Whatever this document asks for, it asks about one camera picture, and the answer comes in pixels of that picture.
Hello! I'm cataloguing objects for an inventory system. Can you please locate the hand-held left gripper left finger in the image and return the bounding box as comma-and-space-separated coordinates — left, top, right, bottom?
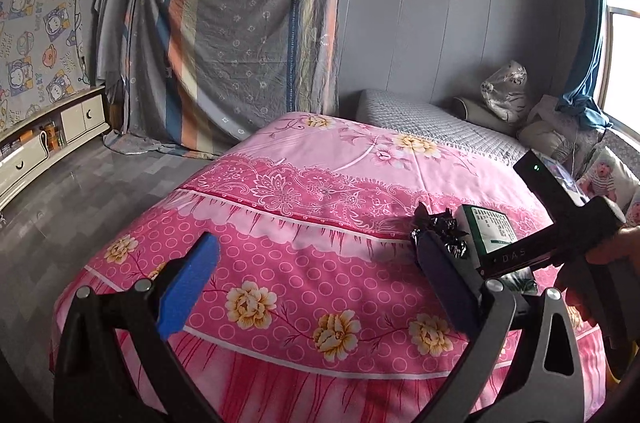
52, 232, 223, 423

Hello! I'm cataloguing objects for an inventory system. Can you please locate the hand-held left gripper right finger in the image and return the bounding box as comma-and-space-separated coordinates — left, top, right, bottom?
415, 230, 596, 423

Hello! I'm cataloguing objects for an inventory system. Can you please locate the black plastic bag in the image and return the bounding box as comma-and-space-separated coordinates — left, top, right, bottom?
410, 202, 471, 260

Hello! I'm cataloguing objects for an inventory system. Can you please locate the green and white milk carton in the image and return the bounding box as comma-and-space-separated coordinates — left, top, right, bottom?
459, 203, 540, 296

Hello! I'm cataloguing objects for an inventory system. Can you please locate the person's right hand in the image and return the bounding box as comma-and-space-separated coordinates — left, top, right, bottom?
554, 225, 640, 329

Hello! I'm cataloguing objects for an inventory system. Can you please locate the clear plastic packet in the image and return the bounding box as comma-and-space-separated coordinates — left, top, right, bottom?
542, 156, 586, 204

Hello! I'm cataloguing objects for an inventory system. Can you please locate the baby print pillow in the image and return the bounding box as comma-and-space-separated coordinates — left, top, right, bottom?
577, 146, 640, 224

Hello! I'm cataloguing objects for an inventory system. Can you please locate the cream pillow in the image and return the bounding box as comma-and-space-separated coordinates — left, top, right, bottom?
517, 96, 608, 164

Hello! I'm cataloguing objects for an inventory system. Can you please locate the pink floral bed sheet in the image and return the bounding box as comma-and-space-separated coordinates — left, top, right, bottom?
50, 110, 608, 423

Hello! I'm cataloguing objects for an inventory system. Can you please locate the clear plastic bag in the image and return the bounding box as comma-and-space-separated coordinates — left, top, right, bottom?
480, 60, 529, 124

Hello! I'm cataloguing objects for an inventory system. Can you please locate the grey pillow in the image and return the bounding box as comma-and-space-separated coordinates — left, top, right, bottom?
452, 96, 521, 136

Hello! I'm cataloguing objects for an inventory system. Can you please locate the grey quilted blanket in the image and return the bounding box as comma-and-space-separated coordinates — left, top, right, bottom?
356, 88, 531, 164

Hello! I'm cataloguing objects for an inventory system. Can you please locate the window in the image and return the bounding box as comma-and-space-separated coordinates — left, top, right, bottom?
597, 0, 640, 129

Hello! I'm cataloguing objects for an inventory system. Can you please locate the blue curtain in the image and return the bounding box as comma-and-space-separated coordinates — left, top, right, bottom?
556, 0, 613, 131

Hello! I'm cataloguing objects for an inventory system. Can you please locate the white low cabinet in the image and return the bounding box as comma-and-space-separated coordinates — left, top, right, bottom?
0, 84, 110, 214

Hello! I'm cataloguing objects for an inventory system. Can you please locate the striped grey hanging cloth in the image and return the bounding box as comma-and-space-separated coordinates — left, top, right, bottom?
102, 0, 346, 159

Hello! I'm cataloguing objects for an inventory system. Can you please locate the plain grey draped cloth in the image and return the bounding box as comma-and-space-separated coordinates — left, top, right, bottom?
94, 0, 151, 86

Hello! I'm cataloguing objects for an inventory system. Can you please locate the cartoon wall poster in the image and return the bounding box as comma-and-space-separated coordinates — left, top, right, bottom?
0, 0, 83, 129

